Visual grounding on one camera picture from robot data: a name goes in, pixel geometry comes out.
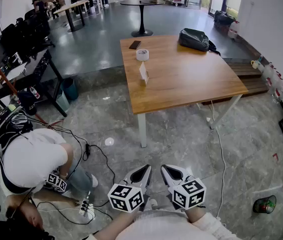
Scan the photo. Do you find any white printed paper sheet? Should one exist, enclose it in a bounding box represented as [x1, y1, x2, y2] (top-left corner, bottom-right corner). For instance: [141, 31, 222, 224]
[139, 61, 148, 81]

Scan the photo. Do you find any dark grey backpack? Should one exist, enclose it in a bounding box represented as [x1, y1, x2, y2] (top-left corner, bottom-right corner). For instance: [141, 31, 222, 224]
[178, 28, 221, 57]

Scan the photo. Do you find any long light wooden table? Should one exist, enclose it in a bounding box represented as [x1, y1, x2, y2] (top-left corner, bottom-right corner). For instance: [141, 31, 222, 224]
[53, 0, 90, 33]

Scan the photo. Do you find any person's left forearm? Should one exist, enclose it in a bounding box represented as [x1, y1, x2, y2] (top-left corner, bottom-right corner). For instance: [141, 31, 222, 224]
[86, 208, 142, 240]

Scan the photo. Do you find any white power strip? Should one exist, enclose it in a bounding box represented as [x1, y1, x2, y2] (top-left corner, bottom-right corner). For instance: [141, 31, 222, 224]
[78, 197, 91, 217]

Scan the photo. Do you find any row of clear plastic bottles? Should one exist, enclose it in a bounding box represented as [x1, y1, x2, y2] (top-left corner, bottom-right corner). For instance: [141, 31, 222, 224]
[260, 61, 283, 103]

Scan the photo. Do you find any dark wooden pallet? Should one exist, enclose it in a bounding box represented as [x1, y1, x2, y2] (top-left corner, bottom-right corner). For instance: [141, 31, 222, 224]
[202, 62, 269, 107]

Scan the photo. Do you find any small red-labelled bottle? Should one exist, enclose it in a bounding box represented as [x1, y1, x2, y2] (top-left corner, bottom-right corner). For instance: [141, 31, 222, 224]
[29, 86, 41, 100]

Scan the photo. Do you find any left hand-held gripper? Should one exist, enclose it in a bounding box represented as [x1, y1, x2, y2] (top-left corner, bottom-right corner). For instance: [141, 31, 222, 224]
[108, 164, 152, 214]

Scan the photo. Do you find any wooden table with white legs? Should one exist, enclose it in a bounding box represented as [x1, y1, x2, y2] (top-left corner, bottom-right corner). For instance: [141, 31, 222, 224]
[120, 35, 249, 149]

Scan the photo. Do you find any black mesh pen cup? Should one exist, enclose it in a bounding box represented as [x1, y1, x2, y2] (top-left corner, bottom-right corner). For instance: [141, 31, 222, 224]
[252, 195, 277, 215]

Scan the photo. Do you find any grey waste bin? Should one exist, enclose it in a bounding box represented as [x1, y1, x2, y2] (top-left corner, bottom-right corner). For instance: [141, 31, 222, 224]
[55, 88, 71, 113]

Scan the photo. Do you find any person's right forearm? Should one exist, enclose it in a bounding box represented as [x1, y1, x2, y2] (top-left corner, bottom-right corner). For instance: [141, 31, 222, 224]
[185, 205, 239, 240]

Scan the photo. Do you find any black duffel bag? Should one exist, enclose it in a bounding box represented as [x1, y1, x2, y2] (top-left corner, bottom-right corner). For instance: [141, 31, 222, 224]
[213, 9, 236, 27]

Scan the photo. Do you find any white cable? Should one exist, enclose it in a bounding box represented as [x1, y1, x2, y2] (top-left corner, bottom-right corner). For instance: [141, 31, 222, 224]
[206, 100, 227, 220]

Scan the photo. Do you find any black cap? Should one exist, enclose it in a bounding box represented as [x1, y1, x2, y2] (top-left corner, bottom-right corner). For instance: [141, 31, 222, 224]
[18, 90, 38, 117]

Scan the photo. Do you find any white plastic jug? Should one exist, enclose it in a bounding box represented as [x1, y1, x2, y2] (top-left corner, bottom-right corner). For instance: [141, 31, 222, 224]
[227, 20, 240, 40]

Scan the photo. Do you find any clear tape roll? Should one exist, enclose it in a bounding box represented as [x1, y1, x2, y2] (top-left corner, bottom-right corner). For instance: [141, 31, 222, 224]
[136, 48, 150, 62]

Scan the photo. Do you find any row of black office chairs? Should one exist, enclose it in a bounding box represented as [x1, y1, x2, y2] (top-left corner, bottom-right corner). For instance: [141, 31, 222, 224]
[0, 8, 56, 60]

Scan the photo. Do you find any teal waste bin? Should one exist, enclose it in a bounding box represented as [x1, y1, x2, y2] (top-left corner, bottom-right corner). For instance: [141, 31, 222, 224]
[61, 77, 80, 101]

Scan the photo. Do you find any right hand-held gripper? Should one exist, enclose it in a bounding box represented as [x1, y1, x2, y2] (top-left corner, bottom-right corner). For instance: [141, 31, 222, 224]
[160, 164, 207, 212]

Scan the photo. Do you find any person's white shoe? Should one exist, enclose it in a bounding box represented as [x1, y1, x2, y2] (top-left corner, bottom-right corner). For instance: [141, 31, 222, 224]
[146, 198, 158, 211]

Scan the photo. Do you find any round black pedestal table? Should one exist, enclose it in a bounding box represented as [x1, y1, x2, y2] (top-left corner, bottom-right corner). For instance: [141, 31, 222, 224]
[120, 0, 165, 38]

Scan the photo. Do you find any red tripod stand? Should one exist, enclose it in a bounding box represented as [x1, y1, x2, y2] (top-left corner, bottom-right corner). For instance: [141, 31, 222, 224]
[0, 31, 64, 131]

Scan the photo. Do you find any black desk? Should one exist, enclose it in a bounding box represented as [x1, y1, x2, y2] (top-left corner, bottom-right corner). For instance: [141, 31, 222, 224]
[0, 47, 68, 118]

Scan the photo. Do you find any person's white knitted sweater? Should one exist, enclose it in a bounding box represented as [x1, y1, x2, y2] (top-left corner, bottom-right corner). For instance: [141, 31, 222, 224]
[116, 210, 222, 240]

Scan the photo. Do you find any black power adapter with cable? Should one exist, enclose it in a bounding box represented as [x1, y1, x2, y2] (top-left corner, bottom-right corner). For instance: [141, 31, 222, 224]
[46, 123, 117, 185]

